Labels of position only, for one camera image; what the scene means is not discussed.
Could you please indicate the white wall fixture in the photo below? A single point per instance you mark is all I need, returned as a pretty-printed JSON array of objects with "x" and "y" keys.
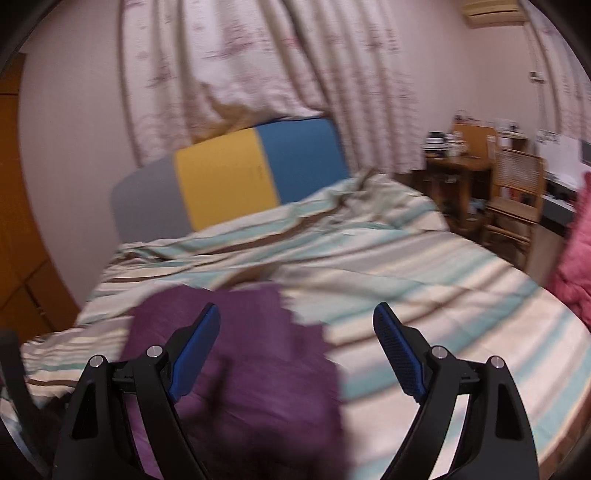
[{"x": 537, "y": 76}]

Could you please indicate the purple garment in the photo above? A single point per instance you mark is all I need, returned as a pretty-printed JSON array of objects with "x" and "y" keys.
[{"x": 258, "y": 369}]

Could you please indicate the dark metal frame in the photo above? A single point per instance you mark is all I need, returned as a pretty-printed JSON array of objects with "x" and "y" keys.
[{"x": 11, "y": 369}]

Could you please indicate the grey yellow blue headboard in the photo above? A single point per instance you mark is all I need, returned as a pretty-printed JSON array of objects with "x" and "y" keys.
[{"x": 221, "y": 180}]

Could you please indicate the bowl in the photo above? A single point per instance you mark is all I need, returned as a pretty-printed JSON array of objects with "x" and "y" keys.
[{"x": 435, "y": 148}]

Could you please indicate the wall air conditioner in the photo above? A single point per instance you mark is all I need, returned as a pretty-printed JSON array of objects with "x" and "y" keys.
[{"x": 494, "y": 9}]

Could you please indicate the floral white curtain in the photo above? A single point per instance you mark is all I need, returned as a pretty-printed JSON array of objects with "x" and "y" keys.
[
  {"x": 277, "y": 55},
  {"x": 563, "y": 69}
]

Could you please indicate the wooden desk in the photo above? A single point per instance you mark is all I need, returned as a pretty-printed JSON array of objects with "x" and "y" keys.
[{"x": 457, "y": 166}]

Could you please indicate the white box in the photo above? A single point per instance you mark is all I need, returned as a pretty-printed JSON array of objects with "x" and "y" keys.
[{"x": 561, "y": 157}]

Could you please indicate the grey cabinet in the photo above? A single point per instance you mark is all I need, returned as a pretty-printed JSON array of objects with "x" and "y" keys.
[{"x": 556, "y": 207}]

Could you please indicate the striped bed sheet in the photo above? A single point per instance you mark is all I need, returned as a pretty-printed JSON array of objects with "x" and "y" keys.
[{"x": 415, "y": 277}]

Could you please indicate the wooden chair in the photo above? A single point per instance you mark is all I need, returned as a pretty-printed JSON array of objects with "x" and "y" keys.
[{"x": 517, "y": 175}]

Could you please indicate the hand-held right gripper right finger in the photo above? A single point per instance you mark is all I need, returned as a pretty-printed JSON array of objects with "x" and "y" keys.
[{"x": 399, "y": 350}]

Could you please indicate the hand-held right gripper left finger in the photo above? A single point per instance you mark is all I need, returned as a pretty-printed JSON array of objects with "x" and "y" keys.
[{"x": 198, "y": 350}]

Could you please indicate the pink cloth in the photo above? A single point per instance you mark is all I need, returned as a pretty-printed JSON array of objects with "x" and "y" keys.
[{"x": 577, "y": 258}]

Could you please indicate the orange wooden wardrobe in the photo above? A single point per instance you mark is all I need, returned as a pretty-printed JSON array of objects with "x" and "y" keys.
[{"x": 18, "y": 207}]

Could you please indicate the wooden board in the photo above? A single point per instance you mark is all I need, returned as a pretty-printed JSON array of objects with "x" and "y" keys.
[{"x": 475, "y": 138}]

